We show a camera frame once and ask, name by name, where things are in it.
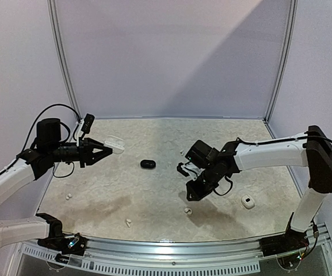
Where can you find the left aluminium frame post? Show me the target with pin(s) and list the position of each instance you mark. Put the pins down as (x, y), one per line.
(54, 19)

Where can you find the right aluminium frame post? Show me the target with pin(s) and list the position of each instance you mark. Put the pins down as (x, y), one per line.
(289, 26)

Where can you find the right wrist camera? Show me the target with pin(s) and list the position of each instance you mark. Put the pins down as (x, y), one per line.
(189, 170)

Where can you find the aluminium frame post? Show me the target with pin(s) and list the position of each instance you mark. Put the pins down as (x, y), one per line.
(54, 19)
(289, 26)

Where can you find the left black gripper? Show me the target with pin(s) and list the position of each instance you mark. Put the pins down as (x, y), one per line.
(86, 151)

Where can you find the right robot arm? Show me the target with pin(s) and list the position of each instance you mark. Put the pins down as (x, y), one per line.
(206, 166)

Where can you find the white case with black window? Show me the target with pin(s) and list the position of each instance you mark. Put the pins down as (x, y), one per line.
(247, 202)

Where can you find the white oval charging case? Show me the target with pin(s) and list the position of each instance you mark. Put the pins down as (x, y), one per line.
(115, 143)

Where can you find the black oval charging case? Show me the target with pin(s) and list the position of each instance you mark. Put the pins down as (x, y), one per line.
(148, 164)

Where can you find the aluminium front rail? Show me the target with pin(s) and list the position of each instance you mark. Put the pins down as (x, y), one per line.
(116, 257)

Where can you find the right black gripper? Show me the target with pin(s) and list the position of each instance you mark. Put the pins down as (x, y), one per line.
(201, 184)

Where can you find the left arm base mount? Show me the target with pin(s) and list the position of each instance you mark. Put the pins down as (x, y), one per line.
(72, 244)

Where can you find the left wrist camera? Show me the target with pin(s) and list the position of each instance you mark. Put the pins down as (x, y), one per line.
(83, 127)

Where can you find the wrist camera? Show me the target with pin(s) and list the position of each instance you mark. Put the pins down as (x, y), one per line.
(189, 170)
(83, 127)

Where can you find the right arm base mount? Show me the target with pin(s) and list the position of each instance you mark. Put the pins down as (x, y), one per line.
(290, 240)

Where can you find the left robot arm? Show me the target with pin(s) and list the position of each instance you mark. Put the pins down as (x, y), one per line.
(47, 149)

